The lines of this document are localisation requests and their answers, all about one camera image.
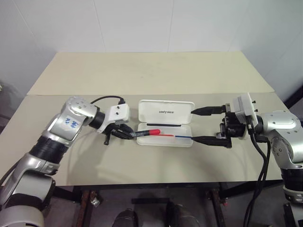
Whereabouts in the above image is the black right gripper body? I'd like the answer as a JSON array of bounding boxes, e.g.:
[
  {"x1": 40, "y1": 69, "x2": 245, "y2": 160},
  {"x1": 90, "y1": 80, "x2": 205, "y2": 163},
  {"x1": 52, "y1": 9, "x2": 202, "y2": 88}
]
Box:
[{"x1": 215, "y1": 102, "x2": 247, "y2": 149}]

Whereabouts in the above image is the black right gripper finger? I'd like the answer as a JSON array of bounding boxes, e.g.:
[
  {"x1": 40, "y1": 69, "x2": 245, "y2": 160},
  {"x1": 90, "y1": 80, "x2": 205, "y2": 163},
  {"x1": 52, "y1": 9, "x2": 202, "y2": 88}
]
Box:
[
  {"x1": 191, "y1": 106, "x2": 224, "y2": 117},
  {"x1": 192, "y1": 135, "x2": 232, "y2": 148}
]

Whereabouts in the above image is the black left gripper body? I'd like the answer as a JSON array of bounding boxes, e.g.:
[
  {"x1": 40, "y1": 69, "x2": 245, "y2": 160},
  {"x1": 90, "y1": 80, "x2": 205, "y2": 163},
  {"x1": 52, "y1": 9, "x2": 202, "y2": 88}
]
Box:
[{"x1": 103, "y1": 121, "x2": 130, "y2": 146}]

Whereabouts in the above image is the black marker with red cap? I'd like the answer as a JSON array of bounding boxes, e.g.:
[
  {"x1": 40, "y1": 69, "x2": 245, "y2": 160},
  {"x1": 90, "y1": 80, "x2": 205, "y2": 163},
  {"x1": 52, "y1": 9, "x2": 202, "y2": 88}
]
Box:
[{"x1": 129, "y1": 128, "x2": 162, "y2": 138}]

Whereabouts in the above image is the white plastic pencil case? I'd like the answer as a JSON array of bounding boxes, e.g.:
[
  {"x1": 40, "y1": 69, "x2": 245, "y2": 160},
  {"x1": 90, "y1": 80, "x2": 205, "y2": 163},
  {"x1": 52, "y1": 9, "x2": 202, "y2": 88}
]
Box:
[{"x1": 136, "y1": 99, "x2": 196, "y2": 148}]

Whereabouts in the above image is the thin black pen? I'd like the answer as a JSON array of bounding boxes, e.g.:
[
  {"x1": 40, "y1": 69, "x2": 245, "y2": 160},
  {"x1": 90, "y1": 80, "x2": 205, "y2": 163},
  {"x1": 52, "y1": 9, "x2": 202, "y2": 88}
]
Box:
[{"x1": 146, "y1": 122, "x2": 183, "y2": 127}]

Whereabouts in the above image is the rusty metal table leg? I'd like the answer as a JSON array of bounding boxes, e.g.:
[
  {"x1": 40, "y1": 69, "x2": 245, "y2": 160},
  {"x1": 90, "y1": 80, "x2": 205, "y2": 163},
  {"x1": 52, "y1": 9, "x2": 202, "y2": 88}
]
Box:
[
  {"x1": 79, "y1": 189, "x2": 98, "y2": 227},
  {"x1": 206, "y1": 188, "x2": 228, "y2": 209}
]

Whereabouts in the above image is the dark rounded shape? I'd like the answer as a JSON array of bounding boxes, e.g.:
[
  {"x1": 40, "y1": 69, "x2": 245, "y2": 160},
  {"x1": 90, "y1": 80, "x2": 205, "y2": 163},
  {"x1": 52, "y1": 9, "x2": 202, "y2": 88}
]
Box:
[
  {"x1": 113, "y1": 208, "x2": 139, "y2": 227},
  {"x1": 165, "y1": 200, "x2": 201, "y2": 227}
]

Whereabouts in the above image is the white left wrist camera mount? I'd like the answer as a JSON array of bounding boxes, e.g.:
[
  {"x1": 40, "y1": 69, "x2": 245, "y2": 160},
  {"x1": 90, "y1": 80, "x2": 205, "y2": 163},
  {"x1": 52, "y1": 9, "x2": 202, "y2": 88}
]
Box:
[{"x1": 97, "y1": 103, "x2": 131, "y2": 134}]

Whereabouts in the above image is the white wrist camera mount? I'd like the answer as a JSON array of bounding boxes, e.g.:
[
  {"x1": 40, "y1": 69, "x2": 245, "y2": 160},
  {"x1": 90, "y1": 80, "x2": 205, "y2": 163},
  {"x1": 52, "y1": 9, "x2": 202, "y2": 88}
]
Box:
[
  {"x1": 232, "y1": 92, "x2": 259, "y2": 138},
  {"x1": 97, "y1": 103, "x2": 131, "y2": 134}
]

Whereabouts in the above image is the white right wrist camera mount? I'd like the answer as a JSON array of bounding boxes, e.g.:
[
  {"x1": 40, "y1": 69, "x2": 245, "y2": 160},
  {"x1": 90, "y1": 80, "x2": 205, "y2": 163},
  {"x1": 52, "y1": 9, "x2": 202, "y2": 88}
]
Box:
[{"x1": 232, "y1": 92, "x2": 259, "y2": 138}]

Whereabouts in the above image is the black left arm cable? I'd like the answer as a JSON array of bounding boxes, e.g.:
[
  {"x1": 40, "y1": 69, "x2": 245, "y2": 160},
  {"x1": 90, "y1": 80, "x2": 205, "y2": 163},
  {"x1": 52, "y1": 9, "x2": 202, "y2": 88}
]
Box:
[{"x1": 90, "y1": 95, "x2": 125, "y2": 106}]

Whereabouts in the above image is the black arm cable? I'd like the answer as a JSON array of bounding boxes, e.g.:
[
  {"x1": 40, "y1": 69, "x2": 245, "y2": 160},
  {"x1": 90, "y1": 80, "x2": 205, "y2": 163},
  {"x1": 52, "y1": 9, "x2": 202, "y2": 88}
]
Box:
[
  {"x1": 90, "y1": 95, "x2": 125, "y2": 106},
  {"x1": 257, "y1": 136, "x2": 272, "y2": 198},
  {"x1": 245, "y1": 117, "x2": 267, "y2": 227}
]

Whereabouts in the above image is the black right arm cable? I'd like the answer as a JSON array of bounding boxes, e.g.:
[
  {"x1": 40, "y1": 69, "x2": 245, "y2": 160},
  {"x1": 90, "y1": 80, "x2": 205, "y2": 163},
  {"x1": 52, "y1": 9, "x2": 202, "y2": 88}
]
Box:
[
  {"x1": 257, "y1": 136, "x2": 272, "y2": 198},
  {"x1": 245, "y1": 117, "x2": 267, "y2": 227}
]

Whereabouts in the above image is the black metal table frame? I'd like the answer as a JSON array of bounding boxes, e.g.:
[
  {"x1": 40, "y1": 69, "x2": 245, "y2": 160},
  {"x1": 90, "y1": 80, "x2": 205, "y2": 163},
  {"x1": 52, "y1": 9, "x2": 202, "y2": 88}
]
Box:
[{"x1": 53, "y1": 182, "x2": 286, "y2": 207}]

